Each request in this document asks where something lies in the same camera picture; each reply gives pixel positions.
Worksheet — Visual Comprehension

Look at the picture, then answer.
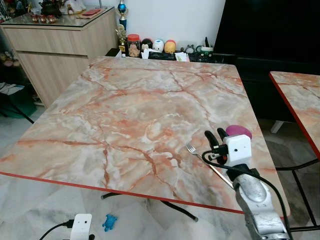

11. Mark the magenta plastic bowl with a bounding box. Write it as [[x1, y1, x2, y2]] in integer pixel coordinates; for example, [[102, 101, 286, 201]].
[[225, 123, 253, 141]]

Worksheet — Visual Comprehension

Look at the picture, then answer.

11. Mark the silver metal fork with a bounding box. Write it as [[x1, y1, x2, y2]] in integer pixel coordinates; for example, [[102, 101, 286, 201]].
[[185, 143, 235, 190]]

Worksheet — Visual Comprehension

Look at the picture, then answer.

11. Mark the green and white mug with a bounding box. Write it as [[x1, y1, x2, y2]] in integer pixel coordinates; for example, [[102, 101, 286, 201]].
[[196, 37, 215, 57]]

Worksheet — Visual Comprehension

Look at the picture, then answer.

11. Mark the white paper slip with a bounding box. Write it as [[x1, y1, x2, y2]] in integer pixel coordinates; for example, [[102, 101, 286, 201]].
[[174, 51, 191, 62]]

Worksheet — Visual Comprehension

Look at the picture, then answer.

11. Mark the white round figurine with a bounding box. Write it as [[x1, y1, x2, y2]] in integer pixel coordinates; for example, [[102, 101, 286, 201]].
[[152, 38, 165, 53]]

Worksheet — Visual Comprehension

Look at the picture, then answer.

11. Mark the black round figurine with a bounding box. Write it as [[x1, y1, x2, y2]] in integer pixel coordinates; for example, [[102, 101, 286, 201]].
[[141, 37, 154, 51]]

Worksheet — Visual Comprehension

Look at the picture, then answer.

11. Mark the black flat television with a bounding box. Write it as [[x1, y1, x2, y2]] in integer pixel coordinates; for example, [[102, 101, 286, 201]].
[[212, 0, 320, 65]]

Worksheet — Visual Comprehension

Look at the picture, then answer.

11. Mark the clear jar with red lid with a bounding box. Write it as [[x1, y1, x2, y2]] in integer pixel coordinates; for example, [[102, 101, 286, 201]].
[[126, 33, 142, 58]]

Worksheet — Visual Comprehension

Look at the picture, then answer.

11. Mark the small blue toy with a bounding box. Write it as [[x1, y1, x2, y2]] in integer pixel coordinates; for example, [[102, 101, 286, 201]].
[[102, 214, 119, 232]]

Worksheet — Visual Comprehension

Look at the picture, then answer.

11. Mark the small gold trophy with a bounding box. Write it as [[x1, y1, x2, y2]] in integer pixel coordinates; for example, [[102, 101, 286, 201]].
[[115, 27, 127, 54]]

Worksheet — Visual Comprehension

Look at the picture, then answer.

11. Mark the blue and gold trophy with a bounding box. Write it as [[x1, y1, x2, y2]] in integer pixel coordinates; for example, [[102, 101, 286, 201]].
[[117, 0, 129, 32]]

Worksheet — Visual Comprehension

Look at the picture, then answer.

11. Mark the flat red box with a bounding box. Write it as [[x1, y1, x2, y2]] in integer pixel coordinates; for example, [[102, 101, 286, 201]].
[[79, 8, 102, 18]]

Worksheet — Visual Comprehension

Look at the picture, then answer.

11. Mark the light wooden cabinet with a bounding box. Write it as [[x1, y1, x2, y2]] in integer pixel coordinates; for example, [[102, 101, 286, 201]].
[[0, 7, 121, 109]]

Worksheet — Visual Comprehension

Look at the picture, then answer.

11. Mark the dark teapot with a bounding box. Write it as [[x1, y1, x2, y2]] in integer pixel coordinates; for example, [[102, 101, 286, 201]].
[[39, 0, 64, 16]]

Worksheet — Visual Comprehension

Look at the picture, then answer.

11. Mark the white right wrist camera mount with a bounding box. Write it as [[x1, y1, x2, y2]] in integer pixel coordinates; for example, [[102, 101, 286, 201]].
[[224, 134, 251, 166]]

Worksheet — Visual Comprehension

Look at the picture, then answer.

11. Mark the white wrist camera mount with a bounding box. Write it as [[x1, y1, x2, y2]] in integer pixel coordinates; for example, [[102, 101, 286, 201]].
[[69, 213, 94, 240], [224, 134, 251, 166]]

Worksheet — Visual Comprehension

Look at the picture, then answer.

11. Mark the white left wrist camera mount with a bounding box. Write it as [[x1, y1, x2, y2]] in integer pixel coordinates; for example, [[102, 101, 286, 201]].
[[69, 213, 94, 240]]

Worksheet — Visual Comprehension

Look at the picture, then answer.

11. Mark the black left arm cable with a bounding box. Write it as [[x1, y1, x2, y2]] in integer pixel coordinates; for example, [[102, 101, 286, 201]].
[[39, 221, 76, 240]]

